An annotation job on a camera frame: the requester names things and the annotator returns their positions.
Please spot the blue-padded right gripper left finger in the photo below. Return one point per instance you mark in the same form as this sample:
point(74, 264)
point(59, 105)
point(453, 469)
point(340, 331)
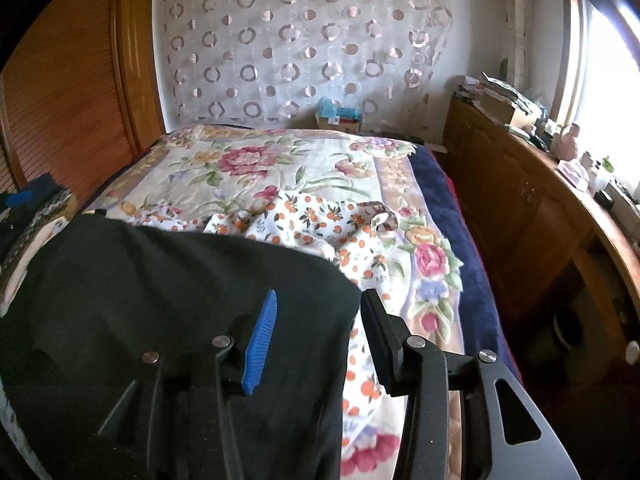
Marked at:
point(257, 348)

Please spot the floral bed quilt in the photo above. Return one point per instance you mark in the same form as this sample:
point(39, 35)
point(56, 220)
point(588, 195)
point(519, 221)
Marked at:
point(205, 170)

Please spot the blue tissue box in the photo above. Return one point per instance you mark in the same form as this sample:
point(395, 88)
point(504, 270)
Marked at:
point(331, 116)

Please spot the wooden louvered wardrobe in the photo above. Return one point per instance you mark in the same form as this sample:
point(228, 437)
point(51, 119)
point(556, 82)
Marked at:
point(79, 97)

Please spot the folded navy garment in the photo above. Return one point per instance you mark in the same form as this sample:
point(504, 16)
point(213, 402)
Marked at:
point(17, 209)

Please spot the stack of papers and books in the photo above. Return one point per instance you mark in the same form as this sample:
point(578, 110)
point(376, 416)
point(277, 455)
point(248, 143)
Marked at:
point(500, 102)

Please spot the black Superman t-shirt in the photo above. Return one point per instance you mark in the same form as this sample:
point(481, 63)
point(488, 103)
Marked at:
point(110, 313)

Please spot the pink figurine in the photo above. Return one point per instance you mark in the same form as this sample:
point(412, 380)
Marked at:
point(564, 145)

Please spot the wooden sideboard cabinet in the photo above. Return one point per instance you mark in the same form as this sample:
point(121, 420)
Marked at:
point(530, 226)

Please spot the circle-patterned sheer curtain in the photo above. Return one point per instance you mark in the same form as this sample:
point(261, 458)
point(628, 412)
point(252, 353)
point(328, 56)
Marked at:
point(266, 63)

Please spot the orange-print white garment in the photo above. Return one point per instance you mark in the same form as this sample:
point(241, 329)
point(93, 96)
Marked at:
point(347, 234)

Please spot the navy blue blanket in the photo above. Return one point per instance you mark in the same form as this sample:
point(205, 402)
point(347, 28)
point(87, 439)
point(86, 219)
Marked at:
point(479, 322)

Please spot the rolled patterned window curtain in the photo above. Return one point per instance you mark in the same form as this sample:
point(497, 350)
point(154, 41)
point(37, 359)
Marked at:
point(518, 18)

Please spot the folded medallion-patterned garment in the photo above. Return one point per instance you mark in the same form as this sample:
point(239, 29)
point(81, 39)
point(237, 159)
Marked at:
point(47, 222)

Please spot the window with white frame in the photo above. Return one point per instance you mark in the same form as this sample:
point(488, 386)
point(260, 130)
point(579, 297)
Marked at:
point(600, 92)

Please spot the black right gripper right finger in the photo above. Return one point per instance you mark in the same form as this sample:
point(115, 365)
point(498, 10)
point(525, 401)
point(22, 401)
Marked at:
point(387, 339)

